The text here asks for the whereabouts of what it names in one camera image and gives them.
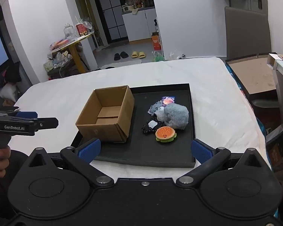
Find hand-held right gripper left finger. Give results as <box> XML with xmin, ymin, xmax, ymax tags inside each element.
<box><xmin>28</xmin><ymin>138</ymin><xmax>115</xmax><ymax>187</ymax></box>

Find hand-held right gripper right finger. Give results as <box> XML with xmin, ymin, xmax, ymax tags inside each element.
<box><xmin>176</xmin><ymin>138</ymin><xmax>263</xmax><ymax>187</ymax></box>

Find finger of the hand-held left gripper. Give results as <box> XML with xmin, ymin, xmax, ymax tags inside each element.
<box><xmin>35</xmin><ymin>117</ymin><xmax>59</xmax><ymax>132</ymax></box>
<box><xmin>15</xmin><ymin>111</ymin><xmax>38</xmax><ymax>119</ymax></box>

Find brown cardboard box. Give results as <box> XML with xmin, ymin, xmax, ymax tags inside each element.
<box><xmin>75</xmin><ymin>85</ymin><xmax>135</xmax><ymax>144</ymax></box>

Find hamburger plush toy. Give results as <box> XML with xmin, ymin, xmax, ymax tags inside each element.
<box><xmin>155</xmin><ymin>126</ymin><xmax>177</xmax><ymax>143</ymax></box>

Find grey fluffy plush toy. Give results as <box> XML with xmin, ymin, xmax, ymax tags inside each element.
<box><xmin>164</xmin><ymin>103</ymin><xmax>189</xmax><ymax>130</ymax></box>

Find black tray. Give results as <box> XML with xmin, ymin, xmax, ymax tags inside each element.
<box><xmin>70</xmin><ymin>83</ymin><xmax>197</xmax><ymax>169</ymax></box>

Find black and white small toy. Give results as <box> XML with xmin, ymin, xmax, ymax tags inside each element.
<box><xmin>141</xmin><ymin>118</ymin><xmax>164</xmax><ymax>136</ymax></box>

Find blue packet with orange circle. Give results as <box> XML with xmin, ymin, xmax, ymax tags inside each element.
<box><xmin>161</xmin><ymin>96</ymin><xmax>176</xmax><ymax>105</ymax></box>

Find grey-blue knitted cloth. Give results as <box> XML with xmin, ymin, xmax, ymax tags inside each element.
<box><xmin>148</xmin><ymin>101</ymin><xmax>167</xmax><ymax>116</ymax></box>

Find person's left hand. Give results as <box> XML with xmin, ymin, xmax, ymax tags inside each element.
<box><xmin>0</xmin><ymin>145</ymin><xmax>12</xmax><ymax>177</ymax></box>

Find white bag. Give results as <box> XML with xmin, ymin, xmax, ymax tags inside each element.
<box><xmin>0</xmin><ymin>83</ymin><xmax>22</xmax><ymax>105</ymax></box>

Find pile of clutter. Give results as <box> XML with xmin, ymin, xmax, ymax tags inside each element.
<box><xmin>44</xmin><ymin>50</ymin><xmax>72</xmax><ymax>76</ymax></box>

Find yellow round table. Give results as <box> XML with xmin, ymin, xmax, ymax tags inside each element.
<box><xmin>49</xmin><ymin>32</ymin><xmax>96</xmax><ymax>73</ymax></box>

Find colourful packets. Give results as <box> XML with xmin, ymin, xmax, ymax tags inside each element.
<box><xmin>49</xmin><ymin>39</ymin><xmax>69</xmax><ymax>50</ymax></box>

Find black box with brown board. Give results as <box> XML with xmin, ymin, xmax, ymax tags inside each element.
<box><xmin>225</xmin><ymin>53</ymin><xmax>277</xmax><ymax>102</ymax></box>

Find glass jar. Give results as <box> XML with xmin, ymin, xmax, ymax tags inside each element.
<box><xmin>64</xmin><ymin>23</ymin><xmax>73</xmax><ymax>38</ymax></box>

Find red box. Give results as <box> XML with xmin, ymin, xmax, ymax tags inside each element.
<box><xmin>75</xmin><ymin>22</ymin><xmax>88</xmax><ymax>37</ymax></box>

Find clear plastic bag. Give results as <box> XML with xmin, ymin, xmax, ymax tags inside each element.
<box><xmin>170</xmin><ymin>50</ymin><xmax>187</xmax><ymax>60</ymax></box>

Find green plastic bag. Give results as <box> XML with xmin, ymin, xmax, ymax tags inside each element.
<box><xmin>152</xmin><ymin>51</ymin><xmax>165</xmax><ymax>62</ymax></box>

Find orange carton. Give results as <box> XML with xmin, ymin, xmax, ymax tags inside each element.
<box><xmin>151</xmin><ymin>32</ymin><xmax>161</xmax><ymax>50</ymax></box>

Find grey chair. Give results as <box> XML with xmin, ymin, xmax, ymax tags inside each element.
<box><xmin>224</xmin><ymin>6</ymin><xmax>271</xmax><ymax>59</ymax></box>

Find dark panelled sliding door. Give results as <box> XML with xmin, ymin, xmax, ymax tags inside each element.
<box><xmin>95</xmin><ymin>0</ymin><xmax>128</xmax><ymax>40</ymax></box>

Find white cabinet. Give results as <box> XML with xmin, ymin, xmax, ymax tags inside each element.
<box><xmin>122</xmin><ymin>8</ymin><xmax>157</xmax><ymax>42</ymax></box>

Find white table frame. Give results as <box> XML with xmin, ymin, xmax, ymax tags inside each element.
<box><xmin>266</xmin><ymin>53</ymin><xmax>283</xmax><ymax>132</ymax></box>

